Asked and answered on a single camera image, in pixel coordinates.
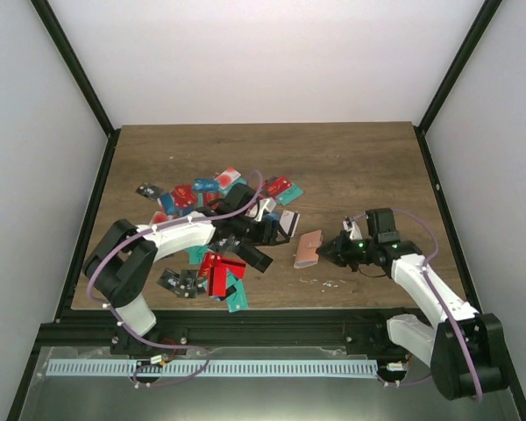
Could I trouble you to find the red cards stack front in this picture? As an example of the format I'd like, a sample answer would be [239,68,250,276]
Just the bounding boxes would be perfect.
[199,252,246,297]

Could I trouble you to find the pink leather card holder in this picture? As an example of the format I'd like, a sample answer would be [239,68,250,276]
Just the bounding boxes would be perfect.
[294,230,323,269]

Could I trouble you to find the wrist white camera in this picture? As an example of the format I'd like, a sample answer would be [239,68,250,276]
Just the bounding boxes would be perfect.
[246,197,276,222]
[343,218,363,241]

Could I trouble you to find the purple cable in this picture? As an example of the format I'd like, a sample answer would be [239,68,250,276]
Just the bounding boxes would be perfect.
[89,168,264,389]
[344,207,484,403]

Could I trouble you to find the blue card top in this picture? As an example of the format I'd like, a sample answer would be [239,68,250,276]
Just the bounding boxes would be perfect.
[192,178,219,192]

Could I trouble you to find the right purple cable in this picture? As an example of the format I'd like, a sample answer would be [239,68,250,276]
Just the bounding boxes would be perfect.
[344,207,484,403]

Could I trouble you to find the teal card far right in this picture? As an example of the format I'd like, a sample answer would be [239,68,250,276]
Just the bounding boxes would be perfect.
[276,183,303,205]

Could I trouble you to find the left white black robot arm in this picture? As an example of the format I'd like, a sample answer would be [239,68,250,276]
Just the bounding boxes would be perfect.
[82,208,290,354]

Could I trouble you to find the blue card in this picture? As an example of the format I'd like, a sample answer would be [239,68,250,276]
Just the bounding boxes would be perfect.
[192,178,219,192]
[157,193,178,216]

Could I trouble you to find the black cards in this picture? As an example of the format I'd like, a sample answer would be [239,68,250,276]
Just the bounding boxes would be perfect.
[157,268,207,299]
[208,237,244,254]

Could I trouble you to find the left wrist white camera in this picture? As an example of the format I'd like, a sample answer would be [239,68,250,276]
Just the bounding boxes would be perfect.
[246,197,276,222]

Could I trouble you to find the black aluminium front rail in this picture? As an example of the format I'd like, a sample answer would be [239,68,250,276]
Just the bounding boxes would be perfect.
[35,307,425,356]

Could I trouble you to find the black frame right post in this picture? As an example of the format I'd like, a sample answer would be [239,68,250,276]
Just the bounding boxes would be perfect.
[418,0,503,132]

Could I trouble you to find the white red dot card left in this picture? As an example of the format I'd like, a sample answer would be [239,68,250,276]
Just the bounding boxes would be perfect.
[149,210,171,225]

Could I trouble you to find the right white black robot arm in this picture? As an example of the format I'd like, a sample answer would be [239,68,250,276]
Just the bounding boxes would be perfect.
[316,208,510,400]

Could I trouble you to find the light blue slotted cable duct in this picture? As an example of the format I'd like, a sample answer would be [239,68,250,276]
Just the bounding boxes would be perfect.
[46,359,378,379]

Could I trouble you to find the red card far right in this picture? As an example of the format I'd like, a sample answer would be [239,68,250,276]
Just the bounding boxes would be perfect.
[263,176,292,197]

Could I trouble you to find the black long card box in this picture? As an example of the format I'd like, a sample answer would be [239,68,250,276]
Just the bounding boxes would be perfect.
[236,244,273,273]

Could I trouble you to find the black frame left post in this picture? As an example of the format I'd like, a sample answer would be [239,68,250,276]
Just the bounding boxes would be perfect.
[29,0,117,137]

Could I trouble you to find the teal card front edge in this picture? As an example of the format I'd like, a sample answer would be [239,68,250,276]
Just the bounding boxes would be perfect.
[225,280,249,313]

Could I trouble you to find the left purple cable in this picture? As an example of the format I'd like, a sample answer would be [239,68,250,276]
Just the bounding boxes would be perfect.
[89,168,264,389]

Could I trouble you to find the white red circle card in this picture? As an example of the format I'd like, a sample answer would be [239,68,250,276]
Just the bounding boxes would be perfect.
[215,167,241,190]

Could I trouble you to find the blue card left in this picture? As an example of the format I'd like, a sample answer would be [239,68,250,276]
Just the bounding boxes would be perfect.
[157,193,178,216]

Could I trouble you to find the black cards centre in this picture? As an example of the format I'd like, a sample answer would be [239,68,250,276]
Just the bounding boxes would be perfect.
[208,237,244,254]

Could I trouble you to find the black cards front left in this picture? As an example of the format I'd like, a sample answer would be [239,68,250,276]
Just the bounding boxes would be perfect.
[157,268,207,299]

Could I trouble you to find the red card left top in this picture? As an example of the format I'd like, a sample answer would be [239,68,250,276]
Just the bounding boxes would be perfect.
[171,184,197,209]

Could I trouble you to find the white card black stripe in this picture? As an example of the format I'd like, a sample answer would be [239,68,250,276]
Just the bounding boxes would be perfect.
[279,210,300,238]

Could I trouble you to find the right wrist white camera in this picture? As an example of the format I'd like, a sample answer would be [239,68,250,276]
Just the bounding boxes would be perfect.
[343,218,363,241]

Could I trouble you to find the black frame post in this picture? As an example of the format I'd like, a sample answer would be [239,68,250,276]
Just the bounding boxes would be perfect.
[418,0,503,132]
[29,0,117,137]

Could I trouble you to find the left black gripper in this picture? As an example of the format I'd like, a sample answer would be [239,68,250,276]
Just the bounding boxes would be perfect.
[232,215,290,246]

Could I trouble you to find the black card far left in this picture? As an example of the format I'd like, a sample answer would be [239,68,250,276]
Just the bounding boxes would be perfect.
[135,182,165,201]

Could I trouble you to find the teal cards centre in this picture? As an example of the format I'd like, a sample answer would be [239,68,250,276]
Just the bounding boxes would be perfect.
[185,246,209,265]

